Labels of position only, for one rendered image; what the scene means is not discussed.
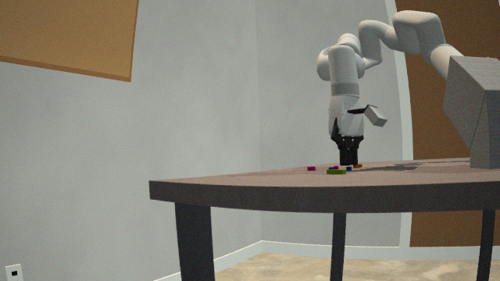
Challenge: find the lime green rectangular bar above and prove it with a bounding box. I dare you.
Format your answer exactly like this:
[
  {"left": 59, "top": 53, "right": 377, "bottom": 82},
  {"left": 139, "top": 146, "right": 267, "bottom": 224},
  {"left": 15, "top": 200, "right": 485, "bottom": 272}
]
[{"left": 327, "top": 169, "right": 346, "bottom": 175}]

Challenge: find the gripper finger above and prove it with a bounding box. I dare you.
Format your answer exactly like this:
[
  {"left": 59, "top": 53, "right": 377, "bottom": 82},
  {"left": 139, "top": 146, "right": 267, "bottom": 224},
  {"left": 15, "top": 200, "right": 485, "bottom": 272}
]
[
  {"left": 330, "top": 117, "right": 351, "bottom": 165},
  {"left": 348, "top": 135, "right": 364, "bottom": 165}
]

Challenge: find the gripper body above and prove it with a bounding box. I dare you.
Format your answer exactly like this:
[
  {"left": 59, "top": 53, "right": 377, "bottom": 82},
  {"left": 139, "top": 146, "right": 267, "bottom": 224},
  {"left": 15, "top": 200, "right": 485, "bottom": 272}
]
[{"left": 328, "top": 94, "right": 364, "bottom": 137}]

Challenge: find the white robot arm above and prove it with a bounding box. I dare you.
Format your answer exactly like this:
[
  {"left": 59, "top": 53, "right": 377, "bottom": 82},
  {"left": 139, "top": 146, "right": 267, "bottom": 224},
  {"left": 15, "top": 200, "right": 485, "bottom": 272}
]
[{"left": 316, "top": 10, "right": 464, "bottom": 127}]

